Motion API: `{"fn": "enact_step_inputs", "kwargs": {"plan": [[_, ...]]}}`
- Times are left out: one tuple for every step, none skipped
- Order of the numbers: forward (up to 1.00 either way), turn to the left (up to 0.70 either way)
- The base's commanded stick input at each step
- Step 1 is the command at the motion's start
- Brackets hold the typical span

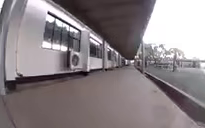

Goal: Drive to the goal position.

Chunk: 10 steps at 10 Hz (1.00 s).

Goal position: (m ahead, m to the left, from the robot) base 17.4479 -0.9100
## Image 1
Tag grey concrete walkway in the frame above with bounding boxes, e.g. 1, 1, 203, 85
0, 65, 204, 128

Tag grey metal column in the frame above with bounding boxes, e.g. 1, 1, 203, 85
0, 0, 18, 97

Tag white air conditioner unit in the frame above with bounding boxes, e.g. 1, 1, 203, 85
67, 50, 82, 71

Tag trees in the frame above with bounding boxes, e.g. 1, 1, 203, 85
144, 43, 187, 72

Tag grey asphalt road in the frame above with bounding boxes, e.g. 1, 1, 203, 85
145, 65, 205, 108

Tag low distant building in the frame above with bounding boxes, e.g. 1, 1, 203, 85
178, 57, 205, 70

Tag dark overhanging roof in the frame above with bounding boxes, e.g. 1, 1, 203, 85
51, 0, 157, 60

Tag dark kerb edge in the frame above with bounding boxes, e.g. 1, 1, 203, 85
135, 66, 205, 127

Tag slim roof support post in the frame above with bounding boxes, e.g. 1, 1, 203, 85
140, 40, 146, 74

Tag white building with windows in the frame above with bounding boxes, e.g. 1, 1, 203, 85
0, 0, 131, 88

